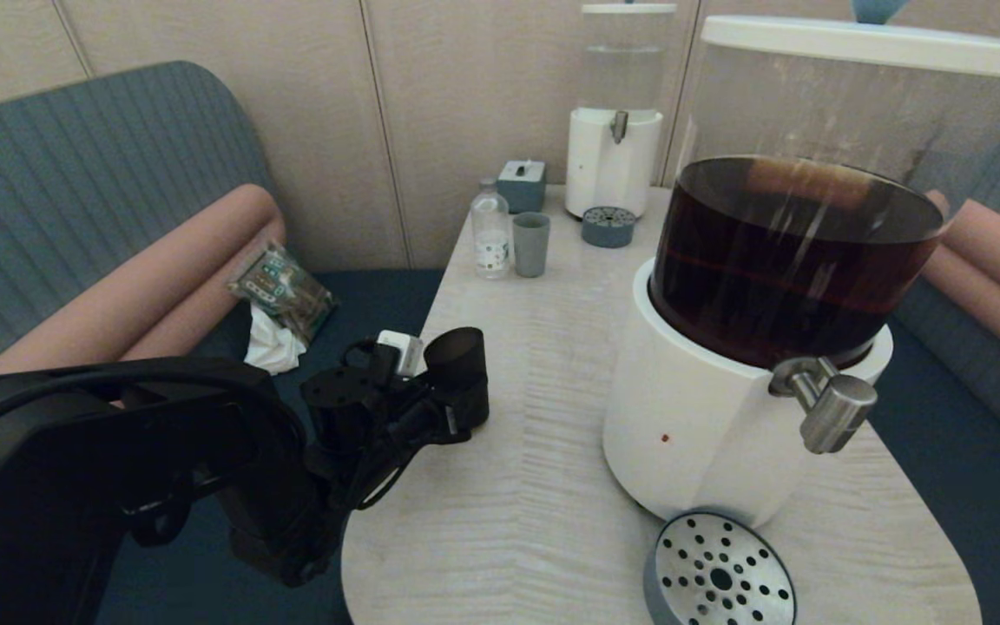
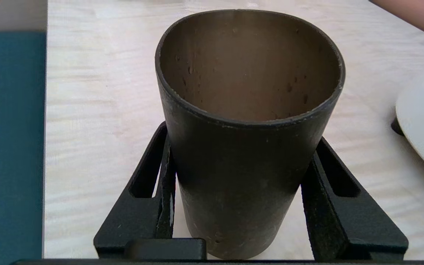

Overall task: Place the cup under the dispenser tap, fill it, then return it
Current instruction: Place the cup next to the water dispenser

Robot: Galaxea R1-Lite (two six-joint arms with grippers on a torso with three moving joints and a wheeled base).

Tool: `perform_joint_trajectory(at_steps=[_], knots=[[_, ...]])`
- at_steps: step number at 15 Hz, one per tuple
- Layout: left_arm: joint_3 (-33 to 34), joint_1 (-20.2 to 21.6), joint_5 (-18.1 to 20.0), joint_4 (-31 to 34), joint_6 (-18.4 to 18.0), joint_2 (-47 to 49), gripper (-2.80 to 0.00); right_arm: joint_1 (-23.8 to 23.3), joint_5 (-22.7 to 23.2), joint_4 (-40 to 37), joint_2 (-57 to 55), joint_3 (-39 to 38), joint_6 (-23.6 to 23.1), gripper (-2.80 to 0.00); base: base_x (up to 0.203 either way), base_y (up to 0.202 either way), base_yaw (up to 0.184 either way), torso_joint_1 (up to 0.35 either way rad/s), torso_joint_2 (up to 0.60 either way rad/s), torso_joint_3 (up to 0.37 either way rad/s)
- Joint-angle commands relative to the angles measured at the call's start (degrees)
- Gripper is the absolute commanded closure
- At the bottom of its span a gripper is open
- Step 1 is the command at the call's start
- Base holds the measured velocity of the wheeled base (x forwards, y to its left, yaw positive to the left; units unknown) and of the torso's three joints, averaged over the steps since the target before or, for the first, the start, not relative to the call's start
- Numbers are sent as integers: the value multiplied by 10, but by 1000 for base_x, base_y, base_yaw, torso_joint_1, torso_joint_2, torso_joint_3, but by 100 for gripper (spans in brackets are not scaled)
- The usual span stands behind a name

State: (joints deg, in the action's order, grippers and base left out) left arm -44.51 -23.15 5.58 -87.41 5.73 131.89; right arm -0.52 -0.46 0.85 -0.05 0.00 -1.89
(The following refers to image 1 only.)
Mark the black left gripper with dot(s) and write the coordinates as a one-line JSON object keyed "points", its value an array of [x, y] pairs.
{"points": [[409, 412]]}

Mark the black plastic cup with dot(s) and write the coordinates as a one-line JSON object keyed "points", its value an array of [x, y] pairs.
{"points": [[461, 365]]}

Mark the large silver dispenser tap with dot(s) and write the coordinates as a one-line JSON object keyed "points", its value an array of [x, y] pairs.
{"points": [[834, 412]]}

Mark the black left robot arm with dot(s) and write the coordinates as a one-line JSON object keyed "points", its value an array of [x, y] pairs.
{"points": [[118, 469]]}

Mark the grey plastic cup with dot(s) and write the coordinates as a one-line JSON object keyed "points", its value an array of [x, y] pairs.
{"points": [[531, 246]]}

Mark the dark blue sofa seat cushion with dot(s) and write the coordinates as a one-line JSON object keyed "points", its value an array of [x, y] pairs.
{"points": [[969, 503], [352, 312]]}

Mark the clear plastic bottle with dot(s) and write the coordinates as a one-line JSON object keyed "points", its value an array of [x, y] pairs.
{"points": [[491, 233]]}

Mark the crumpled white tissue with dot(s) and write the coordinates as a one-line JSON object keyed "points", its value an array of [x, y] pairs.
{"points": [[273, 351]]}

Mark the green snack packet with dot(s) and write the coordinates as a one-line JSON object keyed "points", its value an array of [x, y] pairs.
{"points": [[287, 291]]}

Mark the large tea beverage dispenser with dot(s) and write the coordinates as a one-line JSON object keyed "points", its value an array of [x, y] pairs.
{"points": [[691, 417]]}

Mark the grey square tissue box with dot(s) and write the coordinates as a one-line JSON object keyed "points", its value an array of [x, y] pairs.
{"points": [[522, 189]]}

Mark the small round grey drip tray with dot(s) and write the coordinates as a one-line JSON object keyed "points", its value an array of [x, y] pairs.
{"points": [[608, 228]]}

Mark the small water beverage dispenser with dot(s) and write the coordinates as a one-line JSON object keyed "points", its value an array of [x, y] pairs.
{"points": [[608, 169]]}

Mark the large round perforated drip tray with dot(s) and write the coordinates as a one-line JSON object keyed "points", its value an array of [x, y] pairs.
{"points": [[721, 577]]}

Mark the small silver dispenser tap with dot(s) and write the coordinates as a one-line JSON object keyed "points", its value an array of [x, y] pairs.
{"points": [[618, 127]]}

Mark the small white dispenser lid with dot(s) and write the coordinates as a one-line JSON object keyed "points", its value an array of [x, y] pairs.
{"points": [[628, 9]]}

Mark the large white dispenser lid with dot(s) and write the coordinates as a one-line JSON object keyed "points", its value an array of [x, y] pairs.
{"points": [[882, 48]]}

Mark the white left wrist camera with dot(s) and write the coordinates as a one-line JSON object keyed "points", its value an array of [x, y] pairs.
{"points": [[403, 351]]}

